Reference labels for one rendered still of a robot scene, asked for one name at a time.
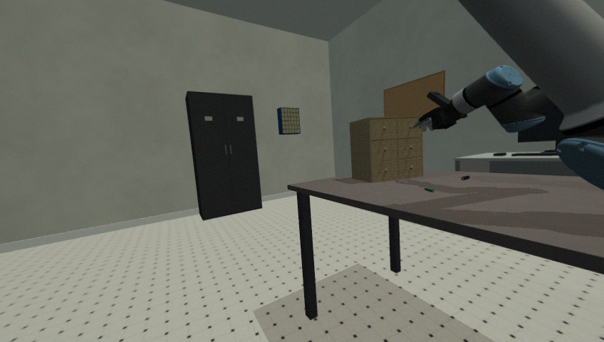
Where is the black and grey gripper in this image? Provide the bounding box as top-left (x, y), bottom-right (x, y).
top-left (413, 99), bottom-right (467, 132)

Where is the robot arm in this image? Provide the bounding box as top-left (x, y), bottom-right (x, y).
top-left (452, 0), bottom-right (604, 190)

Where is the wooden chest of drawers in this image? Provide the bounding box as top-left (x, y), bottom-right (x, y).
top-left (350, 115), bottom-right (423, 183)

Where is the wooden drawer front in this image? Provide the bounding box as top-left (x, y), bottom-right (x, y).
top-left (372, 160), bottom-right (397, 182)
top-left (371, 140), bottom-right (397, 160)
top-left (398, 138), bottom-right (422, 158)
top-left (370, 118), bottom-right (397, 139)
top-left (397, 118), bottom-right (422, 138)
top-left (398, 157), bottom-right (422, 178)

